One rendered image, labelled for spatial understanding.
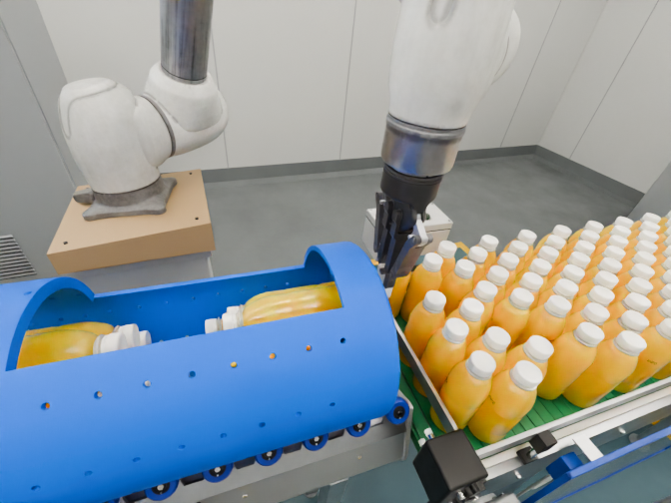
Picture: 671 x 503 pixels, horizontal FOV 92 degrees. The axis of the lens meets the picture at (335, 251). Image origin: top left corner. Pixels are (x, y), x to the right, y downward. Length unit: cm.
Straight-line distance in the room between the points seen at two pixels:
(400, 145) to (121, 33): 278
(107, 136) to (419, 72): 67
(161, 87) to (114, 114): 13
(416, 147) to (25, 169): 184
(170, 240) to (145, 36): 234
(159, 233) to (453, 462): 71
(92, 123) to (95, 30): 224
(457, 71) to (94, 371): 45
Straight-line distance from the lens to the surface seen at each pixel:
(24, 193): 209
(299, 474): 67
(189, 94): 91
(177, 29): 87
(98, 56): 310
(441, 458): 59
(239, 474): 63
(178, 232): 82
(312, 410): 43
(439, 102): 36
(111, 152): 87
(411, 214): 42
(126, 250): 86
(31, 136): 195
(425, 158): 38
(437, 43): 35
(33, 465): 46
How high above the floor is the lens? 152
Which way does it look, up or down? 38 degrees down
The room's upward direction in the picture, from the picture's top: 7 degrees clockwise
